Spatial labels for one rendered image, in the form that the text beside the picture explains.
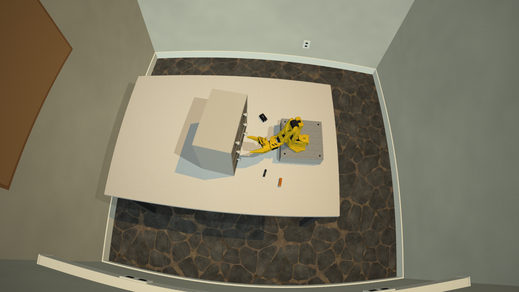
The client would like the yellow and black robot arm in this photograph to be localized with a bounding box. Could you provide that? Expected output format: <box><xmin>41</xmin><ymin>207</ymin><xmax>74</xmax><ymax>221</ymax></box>
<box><xmin>269</xmin><ymin>117</ymin><xmax>308</xmax><ymax>153</ymax></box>

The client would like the dark brown chest of drawers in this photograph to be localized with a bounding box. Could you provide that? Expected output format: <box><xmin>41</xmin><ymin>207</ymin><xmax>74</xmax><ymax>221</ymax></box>
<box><xmin>192</xmin><ymin>89</ymin><xmax>247</xmax><ymax>176</ymax></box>

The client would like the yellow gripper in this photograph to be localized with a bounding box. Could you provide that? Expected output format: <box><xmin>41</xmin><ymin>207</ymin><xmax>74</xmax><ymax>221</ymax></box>
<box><xmin>247</xmin><ymin>136</ymin><xmax>271</xmax><ymax>153</ymax></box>

